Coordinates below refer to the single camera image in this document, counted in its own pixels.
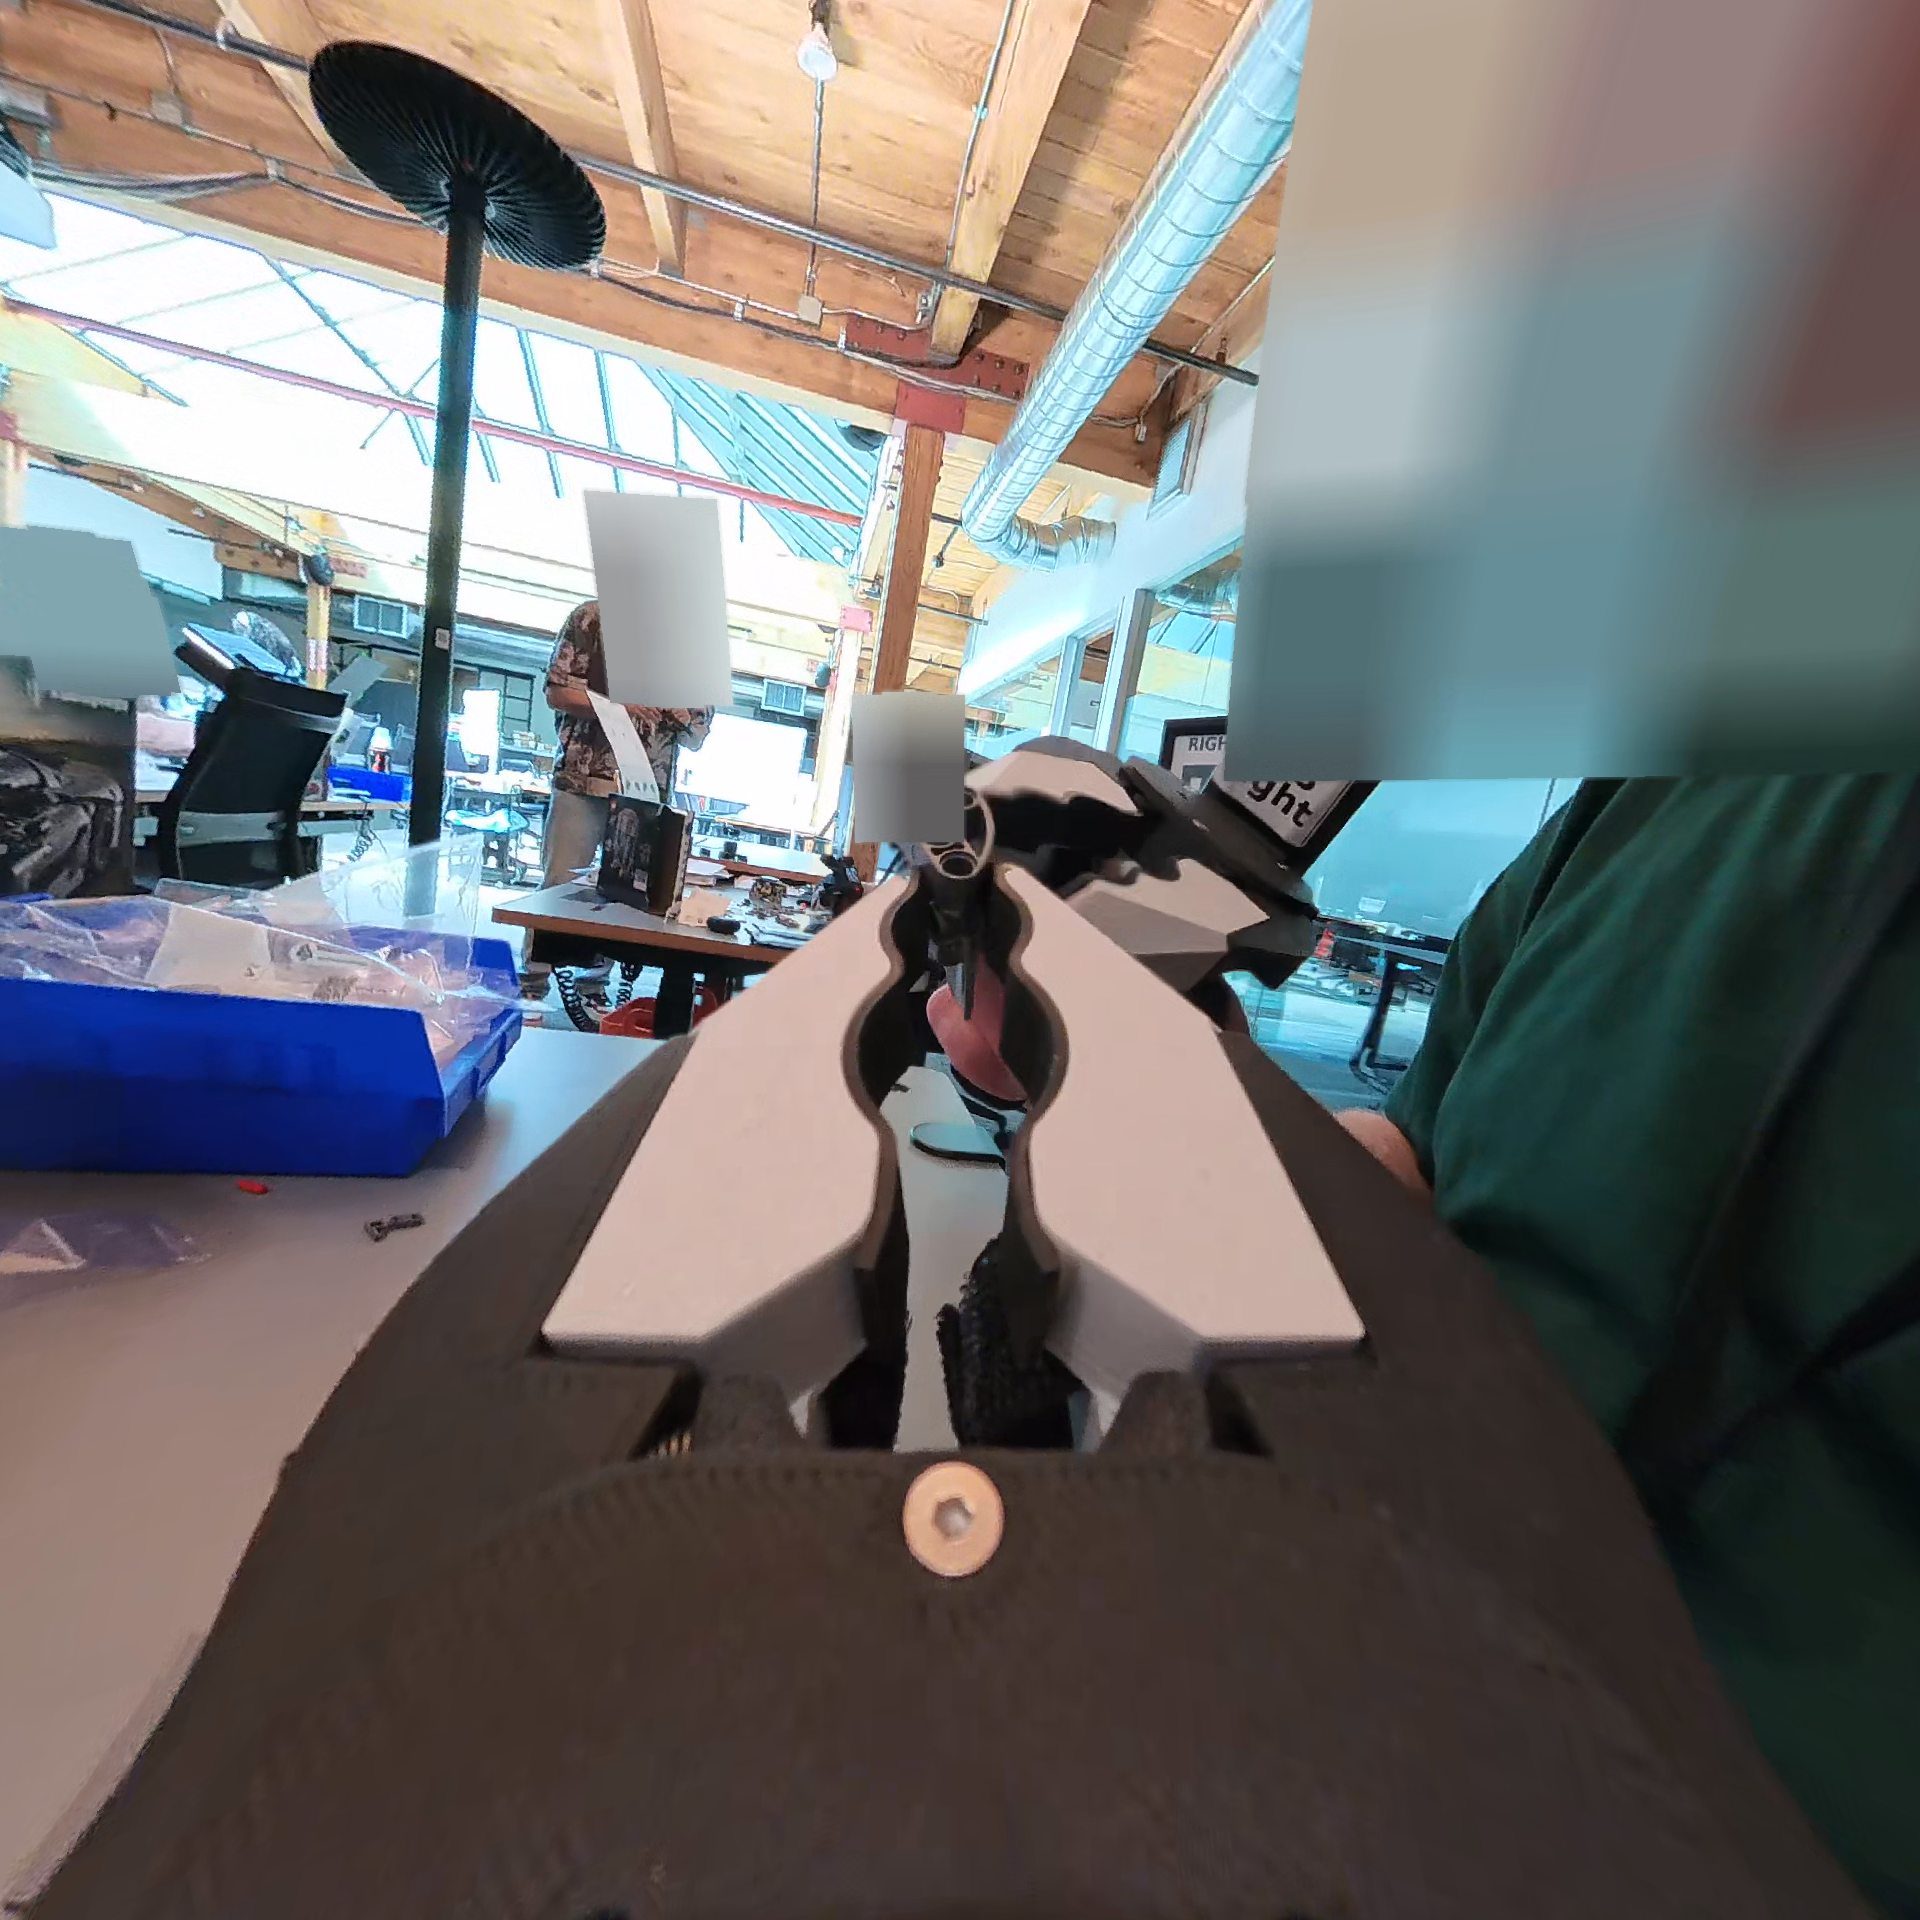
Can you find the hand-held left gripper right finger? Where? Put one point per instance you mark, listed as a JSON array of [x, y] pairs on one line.
[[1184, 1201]]

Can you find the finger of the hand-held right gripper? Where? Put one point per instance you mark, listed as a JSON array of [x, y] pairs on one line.
[[1050, 772], [1172, 915]]

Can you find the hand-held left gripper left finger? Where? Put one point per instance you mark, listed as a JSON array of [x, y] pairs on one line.
[[704, 1201]]

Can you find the black lego technic piece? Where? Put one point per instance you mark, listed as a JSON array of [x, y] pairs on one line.
[[957, 915]]

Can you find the person's right forearm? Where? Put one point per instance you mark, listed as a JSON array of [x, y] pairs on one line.
[[1382, 1147]]

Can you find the lego set box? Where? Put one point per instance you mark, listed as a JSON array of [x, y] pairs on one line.
[[61, 825]]

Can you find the person's right hand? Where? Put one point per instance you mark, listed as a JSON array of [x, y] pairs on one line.
[[983, 1049]]

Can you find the wooden background desk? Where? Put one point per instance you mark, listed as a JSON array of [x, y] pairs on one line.
[[674, 925]]

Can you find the dark cardboard box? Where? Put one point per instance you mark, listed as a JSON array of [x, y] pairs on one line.
[[645, 854]]

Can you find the person's green shirt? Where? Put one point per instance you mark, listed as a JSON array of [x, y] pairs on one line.
[[1681, 1201]]

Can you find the clear plastic bags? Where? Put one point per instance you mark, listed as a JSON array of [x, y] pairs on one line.
[[300, 937]]

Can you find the blue plastic bin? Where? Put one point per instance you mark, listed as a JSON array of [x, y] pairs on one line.
[[224, 1078]]

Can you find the black office chair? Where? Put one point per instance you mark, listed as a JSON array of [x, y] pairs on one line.
[[247, 764]]

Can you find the clear plastic bag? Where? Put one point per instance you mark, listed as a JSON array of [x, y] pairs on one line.
[[77, 1243]]

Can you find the black floor lamp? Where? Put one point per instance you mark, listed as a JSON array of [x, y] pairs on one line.
[[457, 450]]

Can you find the hanging light bulb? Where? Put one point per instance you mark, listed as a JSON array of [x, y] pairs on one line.
[[818, 58]]

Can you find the silver ventilation duct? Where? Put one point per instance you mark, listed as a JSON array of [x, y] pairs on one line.
[[1141, 283]]

